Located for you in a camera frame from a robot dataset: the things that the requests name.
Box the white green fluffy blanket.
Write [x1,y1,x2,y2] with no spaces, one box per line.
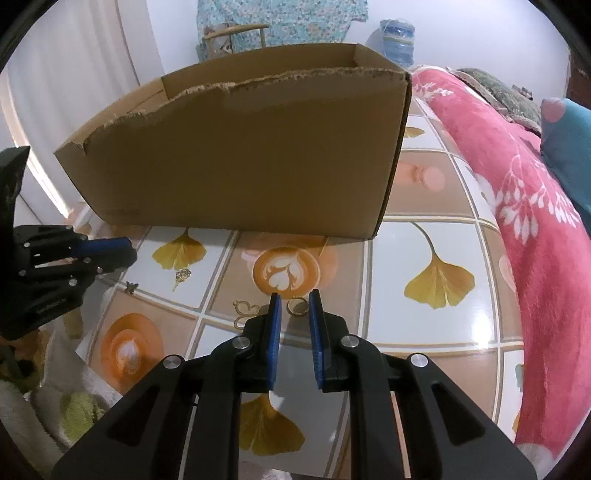
[1,330,121,479]

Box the ginkgo macaron patterned mat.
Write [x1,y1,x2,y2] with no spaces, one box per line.
[53,98,536,479]

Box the white curtain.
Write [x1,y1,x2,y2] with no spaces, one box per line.
[1,1,163,224]

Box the brown cardboard box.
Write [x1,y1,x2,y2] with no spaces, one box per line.
[55,43,412,239]

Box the pink floral blanket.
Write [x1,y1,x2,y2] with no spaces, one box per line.
[412,66,590,459]

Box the wooden chair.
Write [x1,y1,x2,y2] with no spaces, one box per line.
[200,23,270,61]

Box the teal patterned cloth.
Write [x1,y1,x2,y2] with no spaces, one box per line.
[197,0,369,61]

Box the teal pillow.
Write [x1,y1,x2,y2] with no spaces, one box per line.
[541,98,591,233]

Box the grey patterned cushion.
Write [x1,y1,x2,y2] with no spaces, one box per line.
[449,68,542,136]

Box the blue water bottle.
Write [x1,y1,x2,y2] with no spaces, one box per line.
[380,19,415,68]

